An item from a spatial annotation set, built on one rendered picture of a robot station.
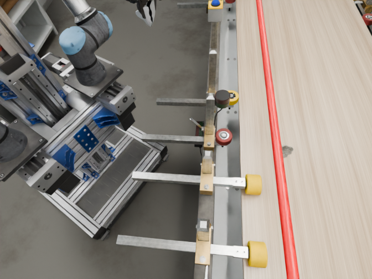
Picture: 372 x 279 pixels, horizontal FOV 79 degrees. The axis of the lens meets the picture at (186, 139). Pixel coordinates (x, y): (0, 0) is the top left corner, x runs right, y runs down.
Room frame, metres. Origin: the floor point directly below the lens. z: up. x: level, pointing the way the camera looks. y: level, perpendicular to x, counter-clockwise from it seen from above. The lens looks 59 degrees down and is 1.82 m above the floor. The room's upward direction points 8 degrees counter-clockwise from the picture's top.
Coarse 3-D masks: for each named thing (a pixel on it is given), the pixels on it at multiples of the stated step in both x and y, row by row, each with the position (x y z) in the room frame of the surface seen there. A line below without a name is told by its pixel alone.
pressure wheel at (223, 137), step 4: (224, 128) 0.59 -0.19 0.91; (216, 132) 0.57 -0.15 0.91; (220, 132) 0.57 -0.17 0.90; (224, 132) 0.57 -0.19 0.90; (228, 132) 0.56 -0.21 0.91; (216, 136) 0.55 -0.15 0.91; (220, 136) 0.55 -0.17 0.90; (224, 136) 0.55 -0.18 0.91; (228, 136) 0.54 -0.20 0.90; (216, 140) 0.54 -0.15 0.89; (220, 140) 0.53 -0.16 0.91; (224, 140) 0.53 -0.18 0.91; (228, 140) 0.52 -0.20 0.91; (220, 144) 0.52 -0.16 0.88; (224, 144) 0.51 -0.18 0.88
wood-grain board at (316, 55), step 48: (240, 0) 1.70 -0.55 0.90; (288, 0) 1.61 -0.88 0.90; (336, 0) 1.53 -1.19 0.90; (240, 48) 1.16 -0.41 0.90; (288, 48) 1.10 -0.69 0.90; (336, 48) 1.04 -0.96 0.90; (240, 96) 0.78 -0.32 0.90; (288, 96) 0.73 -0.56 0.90; (336, 96) 0.69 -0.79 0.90; (240, 144) 0.49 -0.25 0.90; (288, 144) 0.46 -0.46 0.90; (336, 144) 0.42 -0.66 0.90; (288, 192) 0.25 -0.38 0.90; (336, 192) 0.22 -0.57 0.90; (336, 240) 0.05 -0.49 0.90
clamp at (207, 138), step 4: (204, 136) 0.58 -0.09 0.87; (208, 136) 0.58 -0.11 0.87; (212, 136) 0.58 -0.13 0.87; (204, 140) 0.56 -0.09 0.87; (208, 140) 0.56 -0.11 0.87; (212, 140) 0.56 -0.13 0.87; (204, 144) 0.54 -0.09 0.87; (212, 144) 0.53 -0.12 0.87; (204, 148) 0.53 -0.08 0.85; (208, 148) 0.52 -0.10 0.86; (212, 148) 0.52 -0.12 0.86
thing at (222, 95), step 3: (222, 90) 0.62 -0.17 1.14; (216, 93) 0.61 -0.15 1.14; (219, 93) 0.61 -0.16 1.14; (222, 93) 0.61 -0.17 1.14; (225, 93) 0.61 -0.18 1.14; (228, 93) 0.60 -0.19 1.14; (216, 96) 0.59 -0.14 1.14; (219, 96) 0.59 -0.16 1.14; (222, 96) 0.59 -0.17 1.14; (225, 96) 0.59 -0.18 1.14; (228, 96) 0.59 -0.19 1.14; (219, 99) 0.58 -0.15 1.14; (222, 99) 0.58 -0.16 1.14; (225, 99) 0.57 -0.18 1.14; (222, 108) 0.60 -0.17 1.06; (219, 111) 0.60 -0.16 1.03; (216, 114) 0.60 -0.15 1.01
